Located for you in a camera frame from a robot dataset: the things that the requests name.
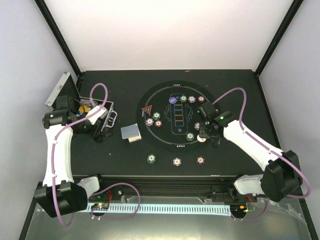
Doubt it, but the white slotted cable duct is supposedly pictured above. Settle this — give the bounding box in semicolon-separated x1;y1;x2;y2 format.
84;203;231;217

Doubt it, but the red brown poker chip stack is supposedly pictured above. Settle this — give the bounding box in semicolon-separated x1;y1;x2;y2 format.
196;156;205;165

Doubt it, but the red triangle marker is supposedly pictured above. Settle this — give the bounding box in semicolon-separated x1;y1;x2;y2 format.
141;105;152;116

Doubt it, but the left base circuit board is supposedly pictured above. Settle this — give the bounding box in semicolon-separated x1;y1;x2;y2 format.
91;202;109;211

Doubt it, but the blue white poker chip stack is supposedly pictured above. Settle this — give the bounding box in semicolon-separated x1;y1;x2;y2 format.
172;158;182;167

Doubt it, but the aluminium poker chip case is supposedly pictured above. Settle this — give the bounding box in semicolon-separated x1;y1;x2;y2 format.
42;72;118;135

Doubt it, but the white round dealer button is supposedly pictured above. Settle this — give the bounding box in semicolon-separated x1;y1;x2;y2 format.
197;134;207;143

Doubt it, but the right base circuit board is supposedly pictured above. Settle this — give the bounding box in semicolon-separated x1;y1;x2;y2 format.
230;205;256;213

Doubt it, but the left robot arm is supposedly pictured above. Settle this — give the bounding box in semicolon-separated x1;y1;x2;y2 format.
34;94;116;218

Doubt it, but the blue playing card deck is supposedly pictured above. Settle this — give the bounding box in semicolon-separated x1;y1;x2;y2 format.
120;124;140;140

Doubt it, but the base circuit board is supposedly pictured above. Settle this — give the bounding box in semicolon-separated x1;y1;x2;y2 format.
230;205;256;213
91;202;109;211

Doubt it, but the black aluminium rail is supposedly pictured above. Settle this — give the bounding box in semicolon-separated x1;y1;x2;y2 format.
102;175;235;197

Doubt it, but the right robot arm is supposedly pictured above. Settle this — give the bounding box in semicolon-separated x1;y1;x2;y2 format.
197;102;303;202

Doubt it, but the round black poker mat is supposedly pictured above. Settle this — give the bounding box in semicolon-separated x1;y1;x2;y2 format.
136;81;216;153

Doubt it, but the green poker chip stack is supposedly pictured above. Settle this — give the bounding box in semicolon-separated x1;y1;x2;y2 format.
147;154;156;164

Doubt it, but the purple round button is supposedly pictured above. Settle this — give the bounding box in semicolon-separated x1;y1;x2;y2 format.
168;96;178;105

